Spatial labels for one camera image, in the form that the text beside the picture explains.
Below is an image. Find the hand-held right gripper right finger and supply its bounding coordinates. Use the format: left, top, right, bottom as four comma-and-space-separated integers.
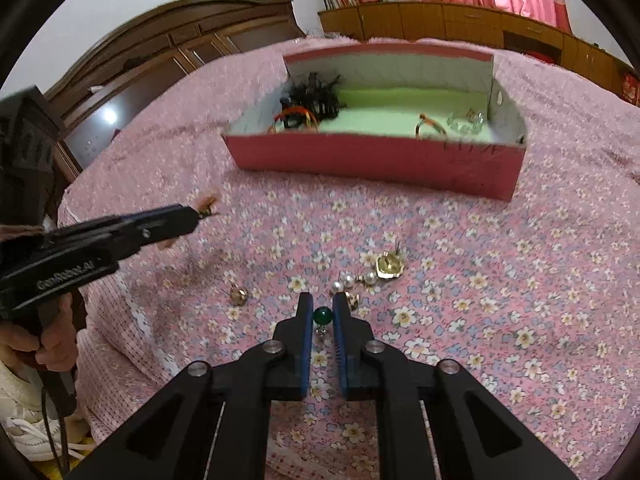
331, 291, 576, 480

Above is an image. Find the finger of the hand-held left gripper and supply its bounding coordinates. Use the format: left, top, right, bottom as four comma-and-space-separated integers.
117, 217, 201, 261
107, 204, 203, 234

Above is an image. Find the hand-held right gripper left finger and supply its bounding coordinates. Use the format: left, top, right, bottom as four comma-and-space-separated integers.
65, 292, 315, 480

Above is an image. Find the green bead earring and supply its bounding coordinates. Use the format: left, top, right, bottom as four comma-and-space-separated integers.
312, 306, 332, 338

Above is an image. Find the red woven string bracelet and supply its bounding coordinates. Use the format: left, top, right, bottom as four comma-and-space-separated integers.
267, 105, 321, 133

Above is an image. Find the pink cardboard box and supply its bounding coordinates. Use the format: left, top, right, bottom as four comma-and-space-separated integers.
221, 42, 528, 202

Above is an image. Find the black feather hair clip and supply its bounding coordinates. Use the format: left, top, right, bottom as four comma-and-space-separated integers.
280, 71, 351, 123

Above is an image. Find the pale green bead bracelet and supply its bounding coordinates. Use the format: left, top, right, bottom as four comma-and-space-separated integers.
414, 109, 487, 138

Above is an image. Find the person's left hand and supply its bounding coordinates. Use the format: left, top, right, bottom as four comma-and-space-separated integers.
0, 292, 88, 373

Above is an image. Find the gold flower brooch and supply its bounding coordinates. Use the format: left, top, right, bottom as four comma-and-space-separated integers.
375, 242, 407, 280

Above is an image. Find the dark wooden nightstand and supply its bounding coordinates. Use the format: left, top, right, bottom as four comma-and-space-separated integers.
57, 72, 151, 181

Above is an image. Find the white sneaker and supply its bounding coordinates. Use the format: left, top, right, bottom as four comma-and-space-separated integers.
0, 360, 93, 461

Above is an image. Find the pink floral bed sheet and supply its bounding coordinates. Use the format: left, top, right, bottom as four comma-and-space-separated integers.
57, 35, 640, 480

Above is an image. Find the dark wooden headboard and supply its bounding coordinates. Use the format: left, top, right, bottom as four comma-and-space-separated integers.
45, 0, 307, 106

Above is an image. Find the long wooden cabinet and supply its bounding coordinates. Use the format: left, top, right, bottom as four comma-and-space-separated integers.
318, 1, 640, 106

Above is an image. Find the red gift box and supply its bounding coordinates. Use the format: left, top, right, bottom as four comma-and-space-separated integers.
620, 71, 640, 106

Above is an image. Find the black cable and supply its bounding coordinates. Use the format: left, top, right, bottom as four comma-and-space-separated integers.
42, 385, 68, 476

